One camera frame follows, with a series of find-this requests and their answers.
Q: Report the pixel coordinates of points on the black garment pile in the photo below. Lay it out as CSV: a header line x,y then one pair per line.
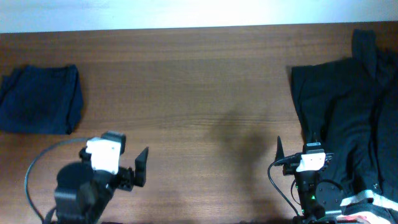
x,y
350,105

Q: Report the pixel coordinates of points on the navy blue shorts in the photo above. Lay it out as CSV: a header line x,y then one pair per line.
x,y
41,100

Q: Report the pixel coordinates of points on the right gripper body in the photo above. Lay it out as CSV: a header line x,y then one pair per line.
x,y
290,168

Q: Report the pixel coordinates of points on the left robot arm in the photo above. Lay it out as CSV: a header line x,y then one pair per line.
x,y
85,188

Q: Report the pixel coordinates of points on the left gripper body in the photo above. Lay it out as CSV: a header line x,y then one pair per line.
x,y
125,177

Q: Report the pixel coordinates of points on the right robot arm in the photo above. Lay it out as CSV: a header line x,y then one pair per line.
x,y
319,199

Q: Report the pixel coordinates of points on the red white object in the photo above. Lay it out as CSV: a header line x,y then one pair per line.
x,y
363,217

